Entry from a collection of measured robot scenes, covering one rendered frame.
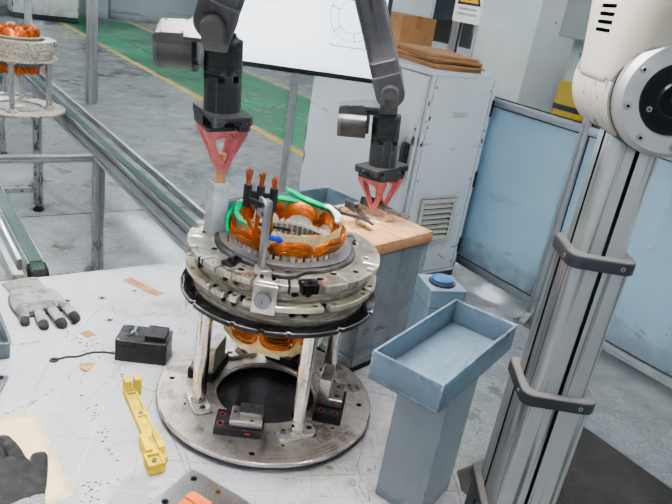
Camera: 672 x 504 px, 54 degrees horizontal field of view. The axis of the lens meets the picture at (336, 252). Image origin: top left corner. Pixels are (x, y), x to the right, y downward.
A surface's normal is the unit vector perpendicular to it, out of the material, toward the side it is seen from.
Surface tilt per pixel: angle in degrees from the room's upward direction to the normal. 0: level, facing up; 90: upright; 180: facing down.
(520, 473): 90
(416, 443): 90
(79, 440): 0
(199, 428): 0
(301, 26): 83
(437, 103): 90
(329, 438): 0
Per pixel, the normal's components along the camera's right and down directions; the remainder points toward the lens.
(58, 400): 0.15, -0.92
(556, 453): -0.05, 0.37
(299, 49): 0.14, 0.28
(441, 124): 0.55, 0.39
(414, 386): -0.58, 0.22
